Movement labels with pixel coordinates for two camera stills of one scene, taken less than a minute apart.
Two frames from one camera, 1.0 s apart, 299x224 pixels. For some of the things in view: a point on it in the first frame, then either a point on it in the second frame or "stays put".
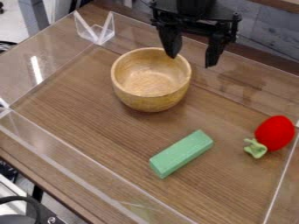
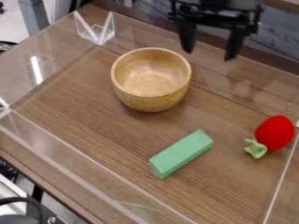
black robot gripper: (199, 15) to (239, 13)
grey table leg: (35, 16) stays put
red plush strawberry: (275, 133) stays put
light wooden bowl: (150, 80) stays put
